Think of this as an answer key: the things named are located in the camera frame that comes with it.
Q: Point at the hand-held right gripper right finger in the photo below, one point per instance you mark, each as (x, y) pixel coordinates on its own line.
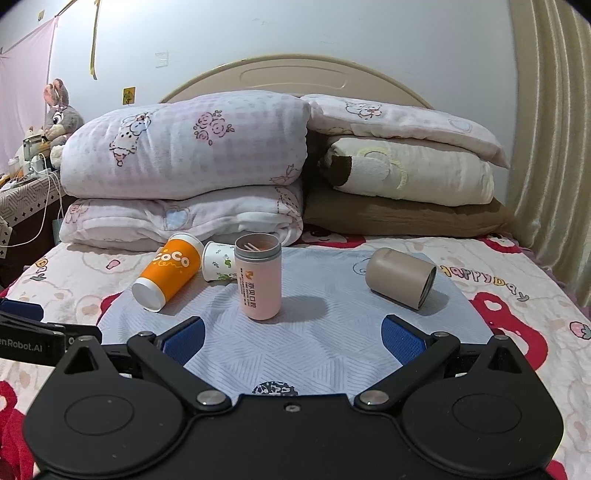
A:
(401, 340)

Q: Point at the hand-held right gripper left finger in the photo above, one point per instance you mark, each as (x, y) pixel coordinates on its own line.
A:
(184, 340)

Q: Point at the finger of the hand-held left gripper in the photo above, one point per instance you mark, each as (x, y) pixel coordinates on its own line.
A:
(18, 309)

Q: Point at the beige cup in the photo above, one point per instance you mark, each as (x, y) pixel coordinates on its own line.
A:
(397, 276)

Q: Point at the orange cup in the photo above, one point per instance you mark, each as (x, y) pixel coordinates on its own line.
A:
(171, 272)

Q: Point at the small white paper cup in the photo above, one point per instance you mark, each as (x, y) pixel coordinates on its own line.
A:
(219, 263)

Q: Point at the pink cup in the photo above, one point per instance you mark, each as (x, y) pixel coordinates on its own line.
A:
(261, 286)

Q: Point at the light blue mat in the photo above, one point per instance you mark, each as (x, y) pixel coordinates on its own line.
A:
(323, 332)

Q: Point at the bedside table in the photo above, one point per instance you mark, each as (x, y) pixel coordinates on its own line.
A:
(23, 203)

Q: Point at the pink folded quilt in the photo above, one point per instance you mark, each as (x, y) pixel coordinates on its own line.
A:
(207, 217)

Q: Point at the brown pillow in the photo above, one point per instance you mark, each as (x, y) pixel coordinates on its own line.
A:
(392, 214)

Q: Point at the white small appliance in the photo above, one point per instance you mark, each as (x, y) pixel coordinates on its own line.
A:
(33, 154)

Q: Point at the cream folded blanket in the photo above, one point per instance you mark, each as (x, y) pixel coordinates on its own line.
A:
(438, 175)

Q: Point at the grey plush rabbit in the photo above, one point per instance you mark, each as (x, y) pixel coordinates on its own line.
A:
(60, 120)

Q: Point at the pink hanging cloth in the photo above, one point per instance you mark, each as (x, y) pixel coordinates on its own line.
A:
(23, 92)

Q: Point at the pink printed pillow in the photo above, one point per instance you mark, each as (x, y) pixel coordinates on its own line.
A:
(406, 120)

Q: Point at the cream curtain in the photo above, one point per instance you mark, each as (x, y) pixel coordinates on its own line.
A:
(554, 138)

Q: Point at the yellow tape strip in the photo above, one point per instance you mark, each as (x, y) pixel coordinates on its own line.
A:
(94, 46)

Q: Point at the beige headboard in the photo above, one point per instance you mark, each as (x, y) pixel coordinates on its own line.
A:
(295, 76)

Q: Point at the yellow wall sticker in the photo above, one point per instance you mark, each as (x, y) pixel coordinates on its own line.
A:
(128, 94)

